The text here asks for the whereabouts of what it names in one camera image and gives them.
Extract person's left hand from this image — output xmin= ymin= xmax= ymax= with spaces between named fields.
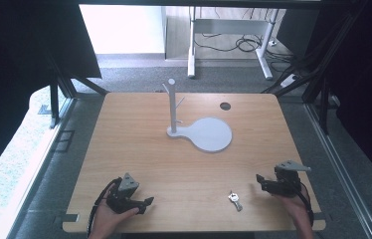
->
xmin=89 ymin=185 xmax=140 ymax=239

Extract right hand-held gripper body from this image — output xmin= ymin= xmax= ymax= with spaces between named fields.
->
xmin=261 ymin=159 xmax=312 ymax=199

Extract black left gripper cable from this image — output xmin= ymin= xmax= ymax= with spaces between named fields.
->
xmin=87 ymin=176 xmax=122 ymax=239

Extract white desk frame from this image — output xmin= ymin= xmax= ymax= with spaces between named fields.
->
xmin=186 ymin=5 xmax=280 ymax=81

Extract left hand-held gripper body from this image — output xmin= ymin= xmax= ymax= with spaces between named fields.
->
xmin=105 ymin=172 xmax=146 ymax=215

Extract person's right hand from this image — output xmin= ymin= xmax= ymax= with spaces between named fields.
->
xmin=275 ymin=194 xmax=314 ymax=239

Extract black curtain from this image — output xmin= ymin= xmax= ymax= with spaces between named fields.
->
xmin=275 ymin=0 xmax=372 ymax=197
xmin=0 ymin=0 xmax=102 ymax=192

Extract white cabinet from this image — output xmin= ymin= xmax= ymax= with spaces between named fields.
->
xmin=79 ymin=4 xmax=167 ymax=56

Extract black floor cables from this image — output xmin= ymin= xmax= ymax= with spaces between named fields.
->
xmin=193 ymin=9 xmax=296 ymax=73

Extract white peg stand round base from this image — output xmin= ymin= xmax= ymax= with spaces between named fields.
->
xmin=161 ymin=78 xmax=234 ymax=154

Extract black metal frame strut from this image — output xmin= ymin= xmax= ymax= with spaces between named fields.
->
xmin=39 ymin=54 xmax=109 ymax=129
xmin=261 ymin=3 xmax=369 ymax=135

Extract white power strip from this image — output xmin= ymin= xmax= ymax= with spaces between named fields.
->
xmin=279 ymin=73 xmax=300 ymax=89

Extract aluminium floor rail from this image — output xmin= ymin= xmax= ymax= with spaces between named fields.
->
xmin=303 ymin=102 xmax=372 ymax=239

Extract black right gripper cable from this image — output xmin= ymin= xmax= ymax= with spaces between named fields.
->
xmin=296 ymin=181 xmax=315 ymax=227

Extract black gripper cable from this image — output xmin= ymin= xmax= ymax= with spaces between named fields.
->
xmin=296 ymin=181 xmax=315 ymax=227
xmin=87 ymin=176 xmax=122 ymax=239

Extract silver key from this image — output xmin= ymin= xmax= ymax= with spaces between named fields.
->
xmin=227 ymin=190 xmax=244 ymax=213

